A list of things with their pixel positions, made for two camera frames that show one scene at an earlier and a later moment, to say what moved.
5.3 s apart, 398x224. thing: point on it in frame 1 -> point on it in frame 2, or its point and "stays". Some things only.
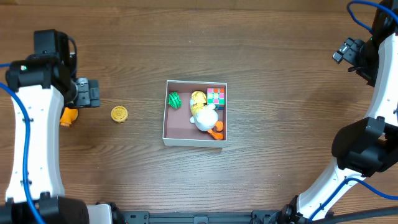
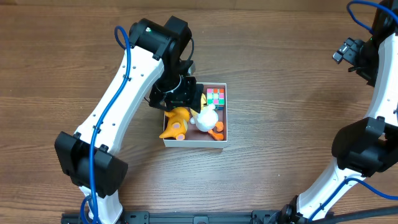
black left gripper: (91, 93) -> (175, 98)
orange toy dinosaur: (68, 116) -> (178, 117)
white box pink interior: (195, 114) stays
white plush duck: (204, 116) stays
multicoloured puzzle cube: (216, 96) stays
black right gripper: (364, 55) stays
